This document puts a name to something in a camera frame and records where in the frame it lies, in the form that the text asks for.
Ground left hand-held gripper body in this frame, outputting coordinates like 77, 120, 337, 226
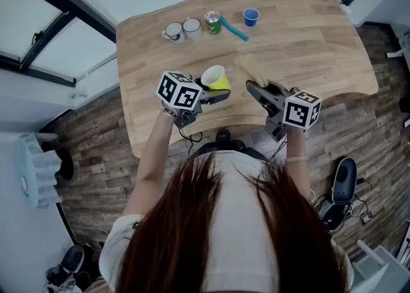
155, 70, 206, 130

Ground black round base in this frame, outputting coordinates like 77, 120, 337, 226
56, 147, 75, 180

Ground person's right forearm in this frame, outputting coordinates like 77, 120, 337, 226
283, 124, 313, 196

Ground person's left forearm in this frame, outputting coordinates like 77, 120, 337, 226
137, 110, 179, 187

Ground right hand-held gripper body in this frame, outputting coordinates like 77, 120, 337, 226
265, 86, 323, 144

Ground teal plastic stick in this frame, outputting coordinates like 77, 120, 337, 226
219, 15, 250, 42

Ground open black case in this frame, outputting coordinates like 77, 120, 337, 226
320, 201, 352, 233

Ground green soda can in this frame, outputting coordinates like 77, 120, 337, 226
204, 10, 222, 35

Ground white side desk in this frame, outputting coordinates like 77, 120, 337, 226
386, 28, 410, 58

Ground white shelf unit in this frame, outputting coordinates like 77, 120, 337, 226
352, 239, 407, 293

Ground silver bracelets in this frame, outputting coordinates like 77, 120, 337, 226
158, 106, 177, 121

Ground person's white shirt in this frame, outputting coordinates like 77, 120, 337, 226
99, 150, 355, 293

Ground person's dark trousers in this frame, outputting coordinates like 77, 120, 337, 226
192, 140, 272, 162

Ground white ridged rack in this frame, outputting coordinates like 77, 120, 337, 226
17, 133, 63, 209

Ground blue plastic cup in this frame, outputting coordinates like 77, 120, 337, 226
242, 7, 261, 28

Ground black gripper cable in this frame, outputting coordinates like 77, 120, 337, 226
178, 128, 203, 155

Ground white mug with dark rim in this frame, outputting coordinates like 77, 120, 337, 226
161, 21, 186, 44

